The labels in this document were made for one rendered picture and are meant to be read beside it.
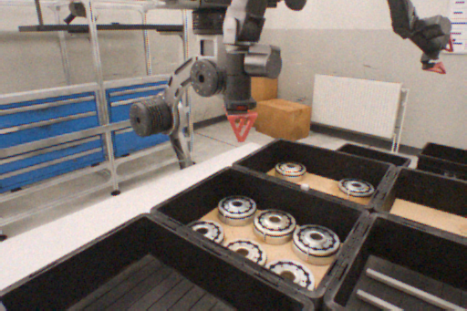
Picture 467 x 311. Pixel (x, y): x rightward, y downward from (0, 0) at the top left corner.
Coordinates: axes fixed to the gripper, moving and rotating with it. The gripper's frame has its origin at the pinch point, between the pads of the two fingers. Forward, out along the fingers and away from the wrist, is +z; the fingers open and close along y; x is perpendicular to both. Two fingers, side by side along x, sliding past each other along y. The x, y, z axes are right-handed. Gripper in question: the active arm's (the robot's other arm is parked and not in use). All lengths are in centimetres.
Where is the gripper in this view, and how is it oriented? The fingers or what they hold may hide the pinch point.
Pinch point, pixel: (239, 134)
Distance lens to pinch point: 73.7
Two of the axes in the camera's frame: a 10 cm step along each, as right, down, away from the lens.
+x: -9.9, 0.6, -1.2
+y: -1.3, -3.3, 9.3
